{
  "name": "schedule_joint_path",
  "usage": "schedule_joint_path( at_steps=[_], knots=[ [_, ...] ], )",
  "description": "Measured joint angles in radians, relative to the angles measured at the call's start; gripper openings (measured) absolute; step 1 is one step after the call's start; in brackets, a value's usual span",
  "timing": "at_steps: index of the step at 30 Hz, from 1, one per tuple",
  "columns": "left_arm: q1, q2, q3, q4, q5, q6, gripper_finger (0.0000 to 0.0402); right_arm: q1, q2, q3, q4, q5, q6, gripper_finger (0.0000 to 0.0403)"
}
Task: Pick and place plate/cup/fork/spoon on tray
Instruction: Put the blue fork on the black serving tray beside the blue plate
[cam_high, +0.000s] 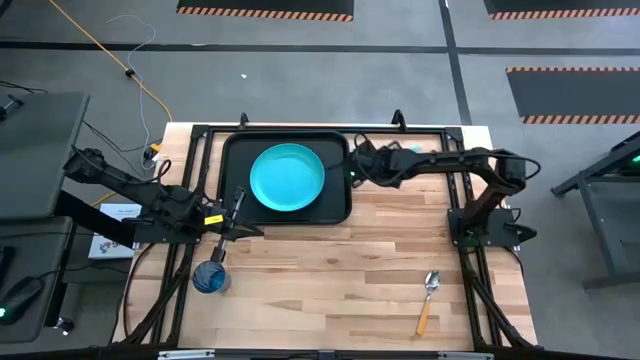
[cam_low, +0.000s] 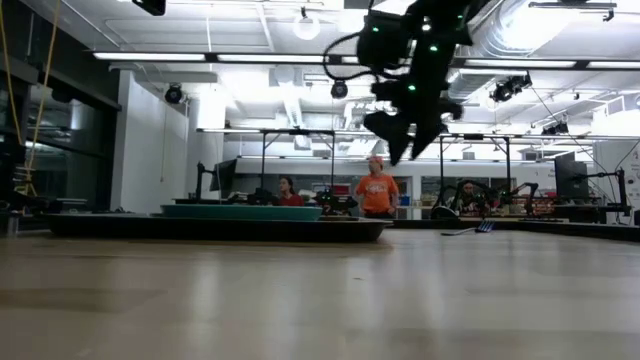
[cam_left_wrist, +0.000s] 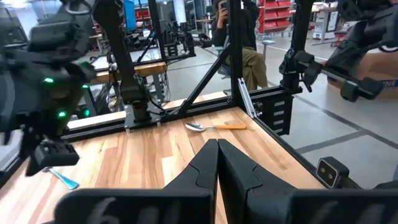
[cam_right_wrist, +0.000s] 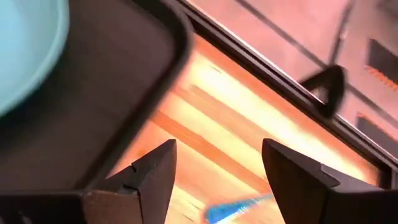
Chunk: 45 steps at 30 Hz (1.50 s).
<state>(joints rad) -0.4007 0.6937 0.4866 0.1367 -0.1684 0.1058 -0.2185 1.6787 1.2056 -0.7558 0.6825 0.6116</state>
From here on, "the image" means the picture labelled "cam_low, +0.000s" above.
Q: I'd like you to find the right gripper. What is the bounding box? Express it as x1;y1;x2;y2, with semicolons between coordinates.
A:
363;74;465;167

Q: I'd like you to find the iridescent blue fork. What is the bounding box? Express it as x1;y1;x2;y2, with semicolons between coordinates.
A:
439;219;497;237

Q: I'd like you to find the teal plate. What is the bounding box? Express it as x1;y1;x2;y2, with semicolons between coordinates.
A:
159;203;325;223

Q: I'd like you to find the black plastic tray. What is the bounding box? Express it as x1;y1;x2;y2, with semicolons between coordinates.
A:
42;212;394;245

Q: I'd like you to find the person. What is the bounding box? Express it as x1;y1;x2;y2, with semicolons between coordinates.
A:
353;154;401;220
277;175;306;207
457;180;481;214

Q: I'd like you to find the black ceiling spotlight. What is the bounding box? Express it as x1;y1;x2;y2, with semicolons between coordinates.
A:
329;78;350;100
163;83;184;105
489;73;534;104
542;119;571;137

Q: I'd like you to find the black computer monitor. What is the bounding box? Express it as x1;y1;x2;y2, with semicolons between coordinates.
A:
208;158;239;192
553;152;590;201

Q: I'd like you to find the long hanging light strip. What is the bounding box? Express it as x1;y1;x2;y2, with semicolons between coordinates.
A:
197;127;640;144

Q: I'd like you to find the long linear ceiling light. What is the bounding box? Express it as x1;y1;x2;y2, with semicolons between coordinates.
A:
92;51;640;71

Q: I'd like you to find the black background rig frame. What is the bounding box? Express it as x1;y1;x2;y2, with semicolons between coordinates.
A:
437;133;513;206
258;128;337;194

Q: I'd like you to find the black cable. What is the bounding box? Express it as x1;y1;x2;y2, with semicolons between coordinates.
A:
322;30;381;82

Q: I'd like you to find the white ring lamp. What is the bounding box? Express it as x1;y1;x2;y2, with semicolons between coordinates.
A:
292;7;322;41

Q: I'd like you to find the black table frame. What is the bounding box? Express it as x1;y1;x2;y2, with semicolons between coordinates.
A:
389;218;640;244

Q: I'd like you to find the yellow rope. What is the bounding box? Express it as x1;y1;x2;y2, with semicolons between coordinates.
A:
24;0;62;196
0;0;24;146

